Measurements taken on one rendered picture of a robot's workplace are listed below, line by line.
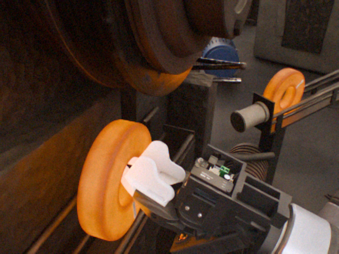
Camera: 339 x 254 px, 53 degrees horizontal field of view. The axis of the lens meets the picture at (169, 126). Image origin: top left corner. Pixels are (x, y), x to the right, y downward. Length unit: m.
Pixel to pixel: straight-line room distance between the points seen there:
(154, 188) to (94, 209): 0.07
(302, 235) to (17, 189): 0.32
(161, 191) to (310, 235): 0.17
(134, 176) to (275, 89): 0.61
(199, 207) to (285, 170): 1.57
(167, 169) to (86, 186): 0.11
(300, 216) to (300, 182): 1.48
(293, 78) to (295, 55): 2.33
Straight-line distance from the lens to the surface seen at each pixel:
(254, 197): 0.40
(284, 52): 3.35
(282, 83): 0.97
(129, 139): 0.41
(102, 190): 0.38
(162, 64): 0.44
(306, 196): 1.82
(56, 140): 0.47
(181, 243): 0.47
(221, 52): 2.67
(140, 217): 0.57
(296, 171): 1.95
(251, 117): 0.92
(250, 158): 0.98
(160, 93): 0.50
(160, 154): 0.43
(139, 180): 0.41
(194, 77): 0.82
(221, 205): 0.37
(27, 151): 0.44
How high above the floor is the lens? 1.12
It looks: 31 degrees down
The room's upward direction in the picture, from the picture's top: 3 degrees clockwise
